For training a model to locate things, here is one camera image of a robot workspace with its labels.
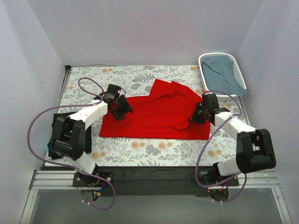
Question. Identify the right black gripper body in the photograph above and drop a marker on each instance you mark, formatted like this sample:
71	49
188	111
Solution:
199	114

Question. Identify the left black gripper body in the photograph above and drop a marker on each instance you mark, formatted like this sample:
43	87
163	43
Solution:
120	107

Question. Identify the red t shirt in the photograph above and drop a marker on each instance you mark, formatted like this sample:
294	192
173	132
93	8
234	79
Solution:
163	114

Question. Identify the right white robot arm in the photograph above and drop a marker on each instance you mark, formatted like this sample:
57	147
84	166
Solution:
254	148

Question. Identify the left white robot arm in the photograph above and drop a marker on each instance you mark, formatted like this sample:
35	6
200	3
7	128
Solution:
89	115

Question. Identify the white plastic basket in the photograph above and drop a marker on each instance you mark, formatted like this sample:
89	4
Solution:
237	74

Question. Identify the floral table cloth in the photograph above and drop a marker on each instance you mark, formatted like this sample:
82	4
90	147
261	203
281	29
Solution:
82	82

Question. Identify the grey-blue t shirt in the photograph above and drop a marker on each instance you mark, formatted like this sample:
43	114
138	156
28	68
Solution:
219	76

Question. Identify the folded black t shirt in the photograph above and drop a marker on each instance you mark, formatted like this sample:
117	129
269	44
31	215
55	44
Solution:
70	138

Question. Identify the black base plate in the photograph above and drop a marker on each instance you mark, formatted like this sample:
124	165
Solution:
159	181

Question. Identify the aluminium frame rail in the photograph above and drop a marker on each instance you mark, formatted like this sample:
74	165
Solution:
64	179

